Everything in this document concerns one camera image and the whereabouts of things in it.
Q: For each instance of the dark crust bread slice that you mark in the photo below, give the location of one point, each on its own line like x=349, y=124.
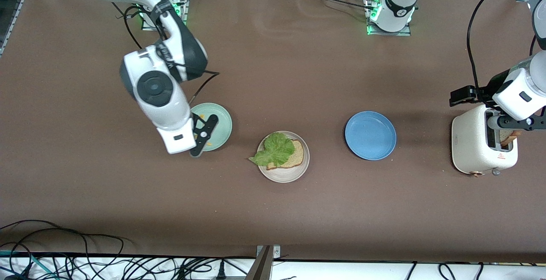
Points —
x=507, y=136

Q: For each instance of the grey metal bracket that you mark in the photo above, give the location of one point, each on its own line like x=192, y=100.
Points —
x=262, y=267

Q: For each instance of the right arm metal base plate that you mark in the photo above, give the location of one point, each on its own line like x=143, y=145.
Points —
x=186, y=3

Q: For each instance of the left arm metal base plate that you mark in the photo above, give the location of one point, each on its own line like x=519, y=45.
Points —
x=390, y=33

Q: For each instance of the mint green plate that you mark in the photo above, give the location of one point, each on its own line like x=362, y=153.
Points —
x=224, y=126

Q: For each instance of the green lettuce leaf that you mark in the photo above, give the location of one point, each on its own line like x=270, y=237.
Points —
x=277, y=148

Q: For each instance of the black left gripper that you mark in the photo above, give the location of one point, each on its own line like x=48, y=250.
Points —
x=487, y=91

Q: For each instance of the blue plate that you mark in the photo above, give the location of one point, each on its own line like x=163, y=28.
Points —
x=370, y=135

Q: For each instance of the beige plate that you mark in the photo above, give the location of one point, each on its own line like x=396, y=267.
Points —
x=283, y=177

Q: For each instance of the black power plug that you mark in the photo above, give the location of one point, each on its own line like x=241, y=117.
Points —
x=221, y=271

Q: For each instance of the white toaster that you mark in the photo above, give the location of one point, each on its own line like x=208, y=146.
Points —
x=469, y=143

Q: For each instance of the aluminium table edge rail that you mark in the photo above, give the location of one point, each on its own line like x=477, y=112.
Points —
x=8, y=15

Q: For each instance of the light crust bread slice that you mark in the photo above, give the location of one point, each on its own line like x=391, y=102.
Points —
x=297, y=156

